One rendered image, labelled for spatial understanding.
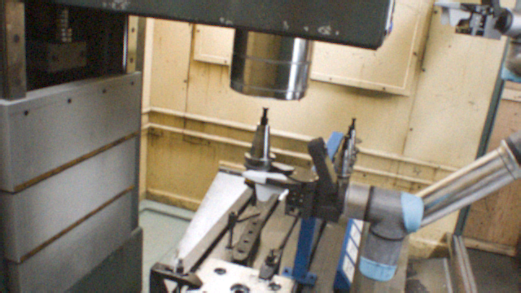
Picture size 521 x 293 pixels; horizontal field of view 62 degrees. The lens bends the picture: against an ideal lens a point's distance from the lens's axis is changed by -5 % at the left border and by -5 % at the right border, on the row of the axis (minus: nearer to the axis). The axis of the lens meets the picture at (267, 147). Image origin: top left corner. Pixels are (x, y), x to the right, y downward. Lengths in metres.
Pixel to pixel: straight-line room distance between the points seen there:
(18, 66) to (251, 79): 0.44
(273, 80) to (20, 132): 0.49
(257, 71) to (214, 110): 1.25
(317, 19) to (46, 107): 0.57
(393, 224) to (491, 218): 2.95
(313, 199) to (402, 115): 1.04
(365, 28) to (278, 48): 0.17
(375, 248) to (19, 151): 0.73
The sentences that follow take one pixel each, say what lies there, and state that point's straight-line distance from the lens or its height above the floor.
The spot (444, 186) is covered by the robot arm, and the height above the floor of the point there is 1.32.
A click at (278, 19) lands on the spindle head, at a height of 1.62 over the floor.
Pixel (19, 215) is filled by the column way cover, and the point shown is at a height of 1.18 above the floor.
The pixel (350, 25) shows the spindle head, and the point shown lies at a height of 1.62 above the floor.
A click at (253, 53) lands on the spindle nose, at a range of 0.82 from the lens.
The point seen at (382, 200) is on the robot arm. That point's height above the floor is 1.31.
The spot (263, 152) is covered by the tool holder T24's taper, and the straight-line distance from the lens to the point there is 0.91.
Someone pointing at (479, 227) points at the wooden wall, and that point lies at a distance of 3.85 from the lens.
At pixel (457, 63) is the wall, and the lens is 1.88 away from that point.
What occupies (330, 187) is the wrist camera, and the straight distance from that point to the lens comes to 0.90.
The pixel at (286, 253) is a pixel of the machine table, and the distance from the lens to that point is 1.45.
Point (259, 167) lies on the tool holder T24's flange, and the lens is 0.92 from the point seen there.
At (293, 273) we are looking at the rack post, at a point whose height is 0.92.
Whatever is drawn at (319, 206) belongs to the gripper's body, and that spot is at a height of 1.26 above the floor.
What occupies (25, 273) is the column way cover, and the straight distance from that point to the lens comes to 1.10.
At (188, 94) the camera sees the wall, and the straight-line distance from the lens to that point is 2.10.
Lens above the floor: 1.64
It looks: 18 degrees down
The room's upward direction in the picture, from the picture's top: 7 degrees clockwise
